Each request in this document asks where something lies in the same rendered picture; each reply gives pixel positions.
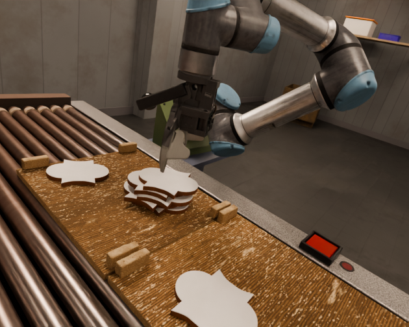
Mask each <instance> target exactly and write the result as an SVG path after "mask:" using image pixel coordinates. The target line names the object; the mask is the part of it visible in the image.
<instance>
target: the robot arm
mask: <svg viewBox="0 0 409 327"><path fill-rule="evenodd" d="M280 32H283V33H285V34H287V35H289V36H291V37H293V38H295V39H297V40H299V41H301V42H303V43H305V45H306V48H307V49H308V50H310V51H311V52H313V53H314V54H315V55H316V57H317V59H318V61H319V64H320V67H321V71H319V72H317V73H315V74H314V76H313V78H312V80H311V82H309V83H307V84H304V85H302V86H300V87H298V88H296V89H294V90H292V91H290V92H288V93H286V94H284V95H281V96H280V97H277V98H276V99H273V100H272V101H269V102H268V103H266V104H263V105H261V106H259V107H257V108H255V109H253V110H251V111H249V112H247V113H245V114H240V113H236V110H237V109H238V108H239V107H240V105H241V102H240V98H239V96H238V94H237V93H236V92H235V91H234V90H233V89H232V88H231V87H230V86H228V85H226V84H224V83H221V81H220V80H217V79H213V77H212V76H213V75H215V71H216V65H217V59H218V55H219V50H220V47H221V46H222V47H228V48H231V49H237V50H241V51H247V52H249V53H260V54H266V53H269V52H270V51H272V49H273V48H274V47H275V46H276V44H277V42H278V40H279V36H280ZM178 68H179V69H180V70H178V75H177V77H178V78H179V79H181V80H185V81H186V82H184V83H182V84H178V85H176V86H173V87H170V88H168V89H165V90H162V91H159V92H156V93H154V94H152V93H145V94H143V95H142V97H141V99H137V100H136V104H137V106H138V109H139V110H140V111H142V110H145V109H146V110H152V109H154V108H155V107H156V106H157V105H159V104H162V103H165V102H168V101H171V100H173V106H172V107H171V110H170V114H169V119H168V121H167V123H166V127H165V130H164V135H163V138H162V146H161V150H160V158H159V166H160V172H162V173H163V172H164V170H165V168H166V164H167V159H183V160H184V159H187V158H188V157H189V156H190V150H189V149H188V148H187V147H186V144H187V140H192V141H203V140H204V137H206V136H207V135H208V139H209V145H210V148H211V151H212V153H213V154H215V155H216V156H222V157H229V156H237V155H240V154H242V153H243V152H244V151H245V147H244V146H245V145H248V144H250V143H251V142H252V139H253V137H255V136H258V135H260V134H263V133H265V132H267V131H269V130H272V129H274V128H277V127H279V126H281V125H283V124H286V123H288V122H290V121H293V120H295V119H297V118H300V117H302V116H304V115H306V114H309V113H311V112H314V111H316V110H318V109H320V108H325V109H327V110H331V109H333V108H335V109H337V111H340V112H344V111H346V110H351V109H353V108H356V107H358V106H360V105H361V104H363V103H365V102H366V101H367V100H368V99H370V98H371V96H372V95H373V94H374V93H375V92H376V90H377V82H376V79H375V73H374V71H373V70H372V69H371V66H370V65H369V62H368V60H367V57H366V55H365V53H364V50H363V49H362V45H361V43H360V42H359V40H358V38H357V37H356V36H355V35H354V34H353V33H352V32H351V31H349V30H348V29H347V28H346V27H344V26H343V25H342V24H341V23H339V22H338V21H336V20H335V19H333V18H331V17H329V16H323V17H321V16H320V15H319V14H317V13H315V12H314V11H312V10H310V9H309V8H307V7H306V6H304V5H303V4H301V3H300V2H298V1H296V0H188V5H187V9H186V19H185V24H184V32H183V36H182V45H181V48H180V55H179V64H178ZM195 85H197V88H196V87H195ZM176 129H178V130H176Z"/></svg>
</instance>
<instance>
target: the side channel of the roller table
mask: <svg viewBox="0 0 409 327"><path fill-rule="evenodd" d="M64 104H67V105H70V106H71V97H70V96H69V95H66V94H65V93H36V94H0V107H1V108H4V109H5V110H6V111H7V110H8V108H10V107H11V106H16V107H17V108H20V109H21V110H22V108H23V107H24V106H31V107H33V108H35V109H36V107H37V106H39V105H43V106H46V107H48V108H49V107H50V106H51V105H57V106H59V107H61V106H62V105H64Z"/></svg>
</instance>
